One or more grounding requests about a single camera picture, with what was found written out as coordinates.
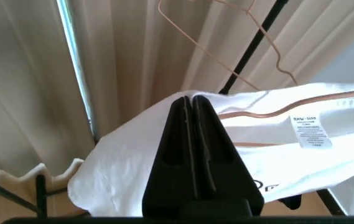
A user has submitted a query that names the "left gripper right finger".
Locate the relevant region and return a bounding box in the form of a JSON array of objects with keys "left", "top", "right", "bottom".
[{"left": 192, "top": 95, "right": 264, "bottom": 218}]

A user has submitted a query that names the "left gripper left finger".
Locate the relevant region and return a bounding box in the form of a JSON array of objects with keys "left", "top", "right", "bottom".
[{"left": 141, "top": 95, "right": 200, "bottom": 218}]

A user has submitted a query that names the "white garment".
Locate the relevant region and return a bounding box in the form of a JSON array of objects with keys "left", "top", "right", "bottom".
[{"left": 67, "top": 82, "right": 354, "bottom": 218}]

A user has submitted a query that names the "pink clothes hanger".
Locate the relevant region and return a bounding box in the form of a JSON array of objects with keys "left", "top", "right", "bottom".
[
  {"left": 217, "top": 88, "right": 354, "bottom": 147},
  {"left": 157, "top": 0, "right": 299, "bottom": 91}
]

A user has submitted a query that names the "black clothes rack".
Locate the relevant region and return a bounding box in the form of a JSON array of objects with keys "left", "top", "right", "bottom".
[{"left": 0, "top": 0, "right": 289, "bottom": 218}]

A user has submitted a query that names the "beige curtain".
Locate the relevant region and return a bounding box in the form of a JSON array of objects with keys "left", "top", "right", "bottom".
[{"left": 0, "top": 0, "right": 354, "bottom": 187}]

